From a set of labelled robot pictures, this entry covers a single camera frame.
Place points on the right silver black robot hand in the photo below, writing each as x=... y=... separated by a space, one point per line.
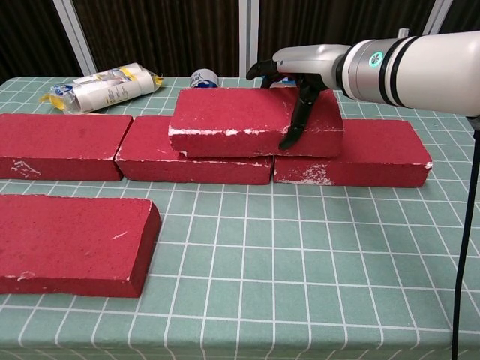
x=311 y=58

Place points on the red foam brick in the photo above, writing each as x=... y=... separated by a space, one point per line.
x=56 y=142
x=67 y=240
x=232 y=112
x=382 y=150
x=150 y=150

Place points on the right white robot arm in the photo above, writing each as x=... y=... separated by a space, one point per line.
x=423 y=71

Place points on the blue snack bag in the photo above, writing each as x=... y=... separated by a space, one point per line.
x=283 y=81

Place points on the dark pleated partition panel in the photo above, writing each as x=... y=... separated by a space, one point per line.
x=30 y=37
x=467 y=17
x=161 y=33
x=337 y=22

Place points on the blue white drink can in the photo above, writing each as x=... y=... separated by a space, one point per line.
x=204 y=78

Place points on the green grid tablecloth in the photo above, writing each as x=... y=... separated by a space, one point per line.
x=300 y=243

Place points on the white yellow wrapped roll pack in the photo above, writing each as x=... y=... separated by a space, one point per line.
x=105 y=90

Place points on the grey partition post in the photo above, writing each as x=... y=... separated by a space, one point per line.
x=248 y=37
x=440 y=17
x=75 y=37

